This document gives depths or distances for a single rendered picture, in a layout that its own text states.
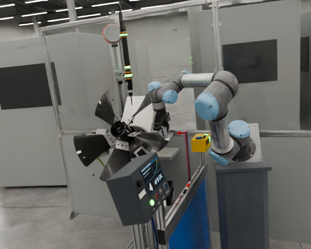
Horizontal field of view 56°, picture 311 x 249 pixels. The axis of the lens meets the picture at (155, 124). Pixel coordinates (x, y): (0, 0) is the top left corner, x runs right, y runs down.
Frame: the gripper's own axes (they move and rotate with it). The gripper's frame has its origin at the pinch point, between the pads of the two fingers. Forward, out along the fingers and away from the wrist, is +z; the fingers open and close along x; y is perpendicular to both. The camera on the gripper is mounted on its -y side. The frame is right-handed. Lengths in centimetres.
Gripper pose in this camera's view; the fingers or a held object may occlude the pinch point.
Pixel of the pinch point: (164, 137)
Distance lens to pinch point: 183.0
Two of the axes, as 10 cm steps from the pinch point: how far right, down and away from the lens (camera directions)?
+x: -9.2, 0.0, 3.9
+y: 3.3, -5.2, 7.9
